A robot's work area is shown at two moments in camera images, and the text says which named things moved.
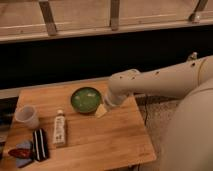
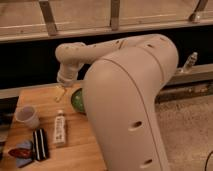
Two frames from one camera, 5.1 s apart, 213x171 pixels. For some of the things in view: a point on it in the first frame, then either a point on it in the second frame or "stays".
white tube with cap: x=60 y=128 stays
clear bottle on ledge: x=194 y=56 stays
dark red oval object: x=20 y=153 stays
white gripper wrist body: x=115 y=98 → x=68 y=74
